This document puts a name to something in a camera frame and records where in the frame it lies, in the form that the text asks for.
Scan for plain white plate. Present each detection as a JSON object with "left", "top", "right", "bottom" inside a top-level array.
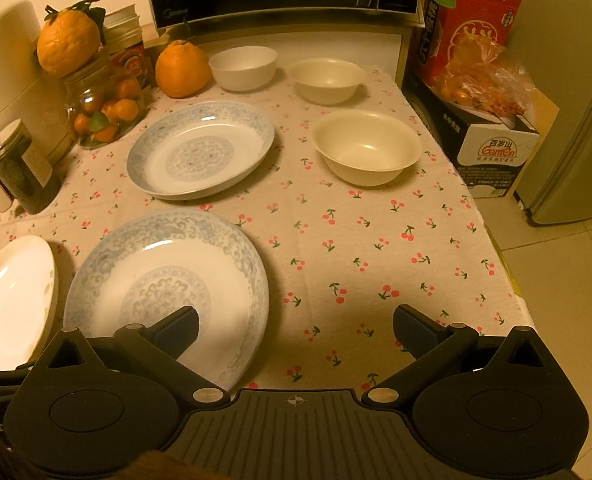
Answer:
[{"left": 0, "top": 235, "right": 58, "bottom": 370}]

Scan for blue patterned plate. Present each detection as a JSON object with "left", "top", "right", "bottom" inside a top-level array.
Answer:
[
  {"left": 126, "top": 101, "right": 275, "bottom": 200},
  {"left": 64, "top": 209, "right": 270, "bottom": 390}
]

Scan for large cream bowl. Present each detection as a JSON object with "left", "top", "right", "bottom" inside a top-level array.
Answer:
[{"left": 310, "top": 110, "right": 422, "bottom": 188}]

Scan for small white bowl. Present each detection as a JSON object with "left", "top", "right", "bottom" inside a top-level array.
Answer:
[{"left": 209, "top": 46, "right": 279, "bottom": 92}]

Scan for medium cream bowl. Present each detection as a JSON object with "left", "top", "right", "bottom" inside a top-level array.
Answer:
[{"left": 285, "top": 58, "right": 366, "bottom": 105}]

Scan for white kitchen appliance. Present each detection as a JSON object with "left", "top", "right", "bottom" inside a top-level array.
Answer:
[{"left": 0, "top": 0, "right": 74, "bottom": 164}]

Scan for cherry print tablecloth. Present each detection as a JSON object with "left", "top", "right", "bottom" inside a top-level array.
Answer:
[{"left": 0, "top": 70, "right": 530, "bottom": 392}]

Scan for dark jar with metal lid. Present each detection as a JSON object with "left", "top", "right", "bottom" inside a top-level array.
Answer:
[{"left": 0, "top": 119, "right": 60, "bottom": 214}]

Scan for black white cardboard box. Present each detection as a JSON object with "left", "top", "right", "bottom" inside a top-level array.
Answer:
[{"left": 402, "top": 73, "right": 560, "bottom": 198}]

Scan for glass jar with kumquats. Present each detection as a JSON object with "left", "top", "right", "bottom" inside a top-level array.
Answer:
[{"left": 64, "top": 49, "right": 147, "bottom": 150}]

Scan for orange citrus on table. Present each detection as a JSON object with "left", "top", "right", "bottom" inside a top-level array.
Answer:
[{"left": 155, "top": 40, "right": 212, "bottom": 99}]

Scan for plastic bag of oranges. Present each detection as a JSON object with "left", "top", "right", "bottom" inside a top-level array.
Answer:
[{"left": 431, "top": 32, "right": 535, "bottom": 118}]

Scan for orange citrus on jar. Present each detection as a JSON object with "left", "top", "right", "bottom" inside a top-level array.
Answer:
[{"left": 36, "top": 0, "right": 106, "bottom": 78}]

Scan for stacked metal tins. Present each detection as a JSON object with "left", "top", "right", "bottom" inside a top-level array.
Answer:
[{"left": 101, "top": 3, "right": 157, "bottom": 91}]

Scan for grey refrigerator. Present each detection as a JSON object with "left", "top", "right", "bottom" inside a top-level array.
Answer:
[{"left": 506, "top": 0, "right": 592, "bottom": 224}]

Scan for red gift box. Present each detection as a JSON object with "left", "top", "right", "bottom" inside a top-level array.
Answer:
[{"left": 407, "top": 0, "right": 523, "bottom": 86}]

